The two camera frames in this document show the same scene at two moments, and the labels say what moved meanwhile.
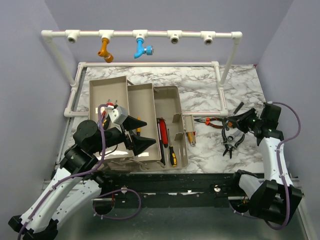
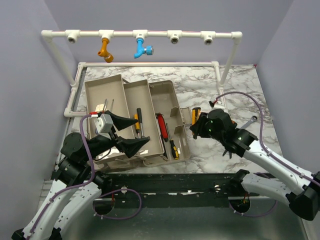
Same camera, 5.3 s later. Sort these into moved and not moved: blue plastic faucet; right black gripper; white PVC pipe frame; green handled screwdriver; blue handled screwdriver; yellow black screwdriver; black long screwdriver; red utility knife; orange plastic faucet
Moved: black long screwdriver; red utility knife; blue handled screwdriver; green handled screwdriver; right black gripper; yellow black screwdriver
Not moved: blue plastic faucet; white PVC pipe frame; orange plastic faucet
